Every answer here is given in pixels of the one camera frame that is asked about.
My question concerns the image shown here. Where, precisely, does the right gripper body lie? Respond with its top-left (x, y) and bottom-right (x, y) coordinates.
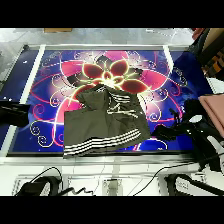
top-left (151, 124), bottom-right (179, 143)

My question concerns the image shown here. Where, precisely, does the heap of clothes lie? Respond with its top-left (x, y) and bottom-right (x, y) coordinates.
top-left (186, 27), bottom-right (224, 83)

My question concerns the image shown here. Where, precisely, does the pink garment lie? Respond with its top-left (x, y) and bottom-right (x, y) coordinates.
top-left (198, 93), bottom-right (224, 130)

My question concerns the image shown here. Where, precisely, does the dark green striped garment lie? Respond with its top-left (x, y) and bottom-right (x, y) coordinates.
top-left (62, 84), bottom-right (152, 158)

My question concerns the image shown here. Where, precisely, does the black cable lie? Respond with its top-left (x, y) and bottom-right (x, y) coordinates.
top-left (60, 186), bottom-right (98, 197)
top-left (30, 166), bottom-right (64, 185)
top-left (138, 153), bottom-right (224, 197)

